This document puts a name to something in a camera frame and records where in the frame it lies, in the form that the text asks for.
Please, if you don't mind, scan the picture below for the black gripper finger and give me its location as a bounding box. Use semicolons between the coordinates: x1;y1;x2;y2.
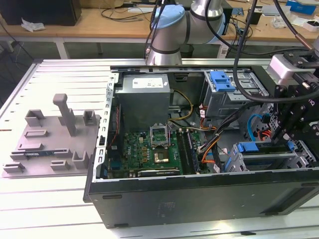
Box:
271;84;289;147
286;101;319;148

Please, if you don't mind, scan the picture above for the grey metal disk bay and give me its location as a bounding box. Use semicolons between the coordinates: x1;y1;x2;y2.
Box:
223;140;317;172

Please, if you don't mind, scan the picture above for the grey metal drive cage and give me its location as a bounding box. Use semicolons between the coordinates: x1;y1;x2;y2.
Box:
203;71;270;120

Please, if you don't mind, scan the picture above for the blue plastic drive latch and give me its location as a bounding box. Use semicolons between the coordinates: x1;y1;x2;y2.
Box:
210;71;236;92

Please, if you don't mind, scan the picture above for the white tray with black insert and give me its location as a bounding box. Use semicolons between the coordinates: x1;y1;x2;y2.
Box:
303;19;319;32

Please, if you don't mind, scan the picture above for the blue cardboard box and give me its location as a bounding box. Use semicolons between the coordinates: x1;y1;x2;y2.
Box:
286;0;317;15

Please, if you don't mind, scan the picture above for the RAM slot with white clips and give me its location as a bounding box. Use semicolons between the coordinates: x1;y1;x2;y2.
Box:
187;130;200;174
179;129;191;175

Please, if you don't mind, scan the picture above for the small black box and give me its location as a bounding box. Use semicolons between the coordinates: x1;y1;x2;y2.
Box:
245;11;263;25

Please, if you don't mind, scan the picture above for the RAM slot with black clips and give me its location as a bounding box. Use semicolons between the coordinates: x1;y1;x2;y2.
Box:
183;129;195;175
176;128;188;175

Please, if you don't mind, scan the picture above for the black waste bin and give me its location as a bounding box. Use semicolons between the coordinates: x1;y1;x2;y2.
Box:
179;44;194;59

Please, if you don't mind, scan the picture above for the black PC case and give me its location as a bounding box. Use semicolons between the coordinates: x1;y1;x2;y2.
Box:
83;64;319;229

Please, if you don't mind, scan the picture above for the metal socket cover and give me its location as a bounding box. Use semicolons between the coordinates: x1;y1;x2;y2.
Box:
149;123;171;149

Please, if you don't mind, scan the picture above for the CPU socket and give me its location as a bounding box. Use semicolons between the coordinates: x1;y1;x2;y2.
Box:
152;148;172;165

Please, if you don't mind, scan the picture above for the black graphics card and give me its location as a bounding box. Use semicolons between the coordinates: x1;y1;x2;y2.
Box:
137;168;180;178

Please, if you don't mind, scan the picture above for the grey power supply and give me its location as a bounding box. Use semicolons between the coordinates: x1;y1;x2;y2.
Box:
113;74;171;126

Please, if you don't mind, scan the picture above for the green motherboard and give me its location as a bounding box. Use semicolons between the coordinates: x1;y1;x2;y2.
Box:
107;129;210;179

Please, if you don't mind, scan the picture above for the wooden desk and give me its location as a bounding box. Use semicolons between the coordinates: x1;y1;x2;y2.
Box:
0;0;319;44

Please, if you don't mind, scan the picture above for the grey parts rack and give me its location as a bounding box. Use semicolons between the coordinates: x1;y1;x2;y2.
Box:
1;93;102;178

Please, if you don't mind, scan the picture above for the crumpled white paper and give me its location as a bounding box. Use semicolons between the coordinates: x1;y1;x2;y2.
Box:
20;17;47;33

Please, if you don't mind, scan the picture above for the large black box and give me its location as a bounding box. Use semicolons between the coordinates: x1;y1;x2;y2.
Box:
0;0;82;27

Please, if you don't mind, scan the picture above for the orange wire with black plug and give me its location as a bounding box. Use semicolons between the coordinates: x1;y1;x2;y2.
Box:
258;113;273;140

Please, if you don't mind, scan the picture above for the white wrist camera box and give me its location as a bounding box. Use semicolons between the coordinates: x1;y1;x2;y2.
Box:
266;54;316;87

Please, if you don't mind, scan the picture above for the thick black wire bundle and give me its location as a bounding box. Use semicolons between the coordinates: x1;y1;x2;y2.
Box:
198;99;275;174

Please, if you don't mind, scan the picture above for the thick black camera cable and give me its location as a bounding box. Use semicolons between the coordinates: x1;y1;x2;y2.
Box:
233;0;306;103

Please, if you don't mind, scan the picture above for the multicoloured wire bundle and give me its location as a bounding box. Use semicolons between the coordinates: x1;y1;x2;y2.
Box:
169;119;217;132

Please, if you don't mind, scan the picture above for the yellow and black wire bundle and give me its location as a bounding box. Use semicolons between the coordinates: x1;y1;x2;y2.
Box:
167;89;194;123

